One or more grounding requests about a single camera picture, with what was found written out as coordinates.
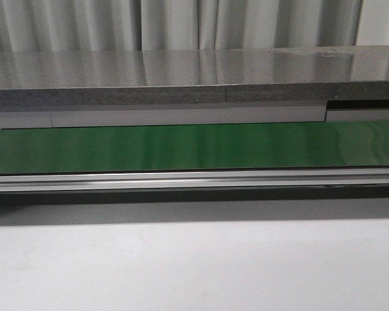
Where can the grey stone counter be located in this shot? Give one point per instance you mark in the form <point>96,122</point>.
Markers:
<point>134,88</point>

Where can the green conveyor belt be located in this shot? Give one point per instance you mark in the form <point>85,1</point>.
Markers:
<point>195,147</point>

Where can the white curtain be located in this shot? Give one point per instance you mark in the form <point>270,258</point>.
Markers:
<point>189,25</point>

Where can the aluminium conveyor frame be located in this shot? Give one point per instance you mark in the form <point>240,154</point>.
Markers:
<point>194,179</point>

